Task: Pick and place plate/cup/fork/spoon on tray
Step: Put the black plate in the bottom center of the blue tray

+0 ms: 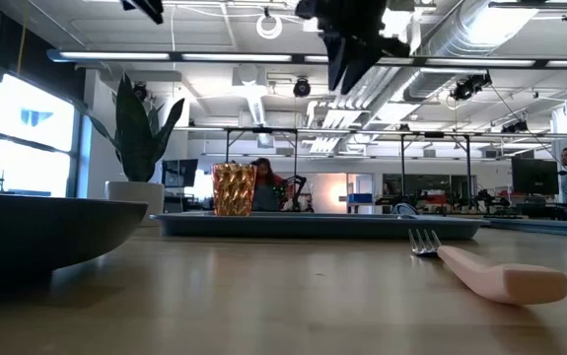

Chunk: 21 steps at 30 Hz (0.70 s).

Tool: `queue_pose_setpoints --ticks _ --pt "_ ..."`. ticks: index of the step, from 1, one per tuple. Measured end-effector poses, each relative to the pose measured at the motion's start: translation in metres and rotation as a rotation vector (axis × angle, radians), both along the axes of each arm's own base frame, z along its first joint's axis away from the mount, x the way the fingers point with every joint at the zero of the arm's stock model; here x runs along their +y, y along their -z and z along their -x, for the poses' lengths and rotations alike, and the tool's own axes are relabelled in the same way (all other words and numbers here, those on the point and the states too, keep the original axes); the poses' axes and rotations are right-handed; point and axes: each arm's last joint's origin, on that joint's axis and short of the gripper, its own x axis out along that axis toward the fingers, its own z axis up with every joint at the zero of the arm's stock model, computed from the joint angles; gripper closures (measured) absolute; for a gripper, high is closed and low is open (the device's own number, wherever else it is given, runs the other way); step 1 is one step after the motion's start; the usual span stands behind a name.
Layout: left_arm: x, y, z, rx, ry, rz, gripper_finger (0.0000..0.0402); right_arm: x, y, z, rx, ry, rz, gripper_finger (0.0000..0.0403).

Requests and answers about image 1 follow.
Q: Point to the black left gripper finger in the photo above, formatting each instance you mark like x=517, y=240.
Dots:
x=147, y=7

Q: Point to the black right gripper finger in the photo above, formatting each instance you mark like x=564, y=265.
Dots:
x=336, y=59
x=357, y=66

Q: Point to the amber textured glass cup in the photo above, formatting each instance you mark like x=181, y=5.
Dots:
x=233, y=190

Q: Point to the black round plate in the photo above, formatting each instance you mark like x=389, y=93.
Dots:
x=41, y=232

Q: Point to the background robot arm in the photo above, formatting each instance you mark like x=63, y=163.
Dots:
x=299, y=185

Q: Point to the blue-grey plastic tray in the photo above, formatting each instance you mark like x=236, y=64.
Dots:
x=288, y=227

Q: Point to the long ceiling light strip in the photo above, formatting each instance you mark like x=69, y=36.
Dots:
x=115, y=56

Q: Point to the blue box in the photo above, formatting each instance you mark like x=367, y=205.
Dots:
x=359, y=198

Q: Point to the green snake plant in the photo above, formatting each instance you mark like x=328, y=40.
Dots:
x=135, y=148

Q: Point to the white plant pot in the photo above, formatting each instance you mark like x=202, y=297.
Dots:
x=135, y=197

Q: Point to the black computer monitor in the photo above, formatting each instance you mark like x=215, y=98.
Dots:
x=534, y=176

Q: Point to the black ceiling camera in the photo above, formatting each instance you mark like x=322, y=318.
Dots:
x=140, y=92
x=515, y=127
x=468, y=88
x=302, y=88

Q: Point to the silver ventilation duct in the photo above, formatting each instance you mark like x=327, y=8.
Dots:
x=441, y=44

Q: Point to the black background station frame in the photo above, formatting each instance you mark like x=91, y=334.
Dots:
x=468, y=167
x=261, y=130

